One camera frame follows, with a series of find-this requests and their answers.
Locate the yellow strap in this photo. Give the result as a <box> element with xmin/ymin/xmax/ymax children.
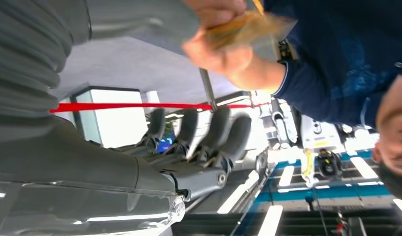
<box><xmin>300</xmin><ymin>149</ymin><xmax>317</xmax><ymax>188</ymax></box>

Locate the black hanging device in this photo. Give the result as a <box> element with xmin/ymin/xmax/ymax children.
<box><xmin>316</xmin><ymin>149</ymin><xmax>344</xmax><ymax>180</ymax></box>

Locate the white cabinet with dark trim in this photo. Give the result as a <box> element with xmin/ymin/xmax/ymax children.
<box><xmin>70</xmin><ymin>86</ymin><xmax>149</xmax><ymax>150</ymax></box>

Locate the chrome stanchion post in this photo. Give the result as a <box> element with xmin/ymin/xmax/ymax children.
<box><xmin>199</xmin><ymin>68</ymin><xmax>218</xmax><ymax>112</ymax></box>

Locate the person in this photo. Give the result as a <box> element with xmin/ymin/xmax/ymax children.
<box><xmin>181</xmin><ymin>0</ymin><xmax>402</xmax><ymax>204</ymax></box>

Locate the clear plastic wrap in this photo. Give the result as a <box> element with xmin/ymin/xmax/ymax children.
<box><xmin>0</xmin><ymin>180</ymin><xmax>187</xmax><ymax>236</ymax></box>

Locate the white equipment unit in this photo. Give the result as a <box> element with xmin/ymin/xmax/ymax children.
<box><xmin>300</xmin><ymin>116</ymin><xmax>346</xmax><ymax>154</ymax></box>

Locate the white machine frame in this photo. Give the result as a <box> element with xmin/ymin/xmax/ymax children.
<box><xmin>258</xmin><ymin>92</ymin><xmax>301</xmax><ymax>151</ymax></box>

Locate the red floor tape line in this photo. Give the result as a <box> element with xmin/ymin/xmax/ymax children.
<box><xmin>50</xmin><ymin>102</ymin><xmax>270</xmax><ymax>114</ymax></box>

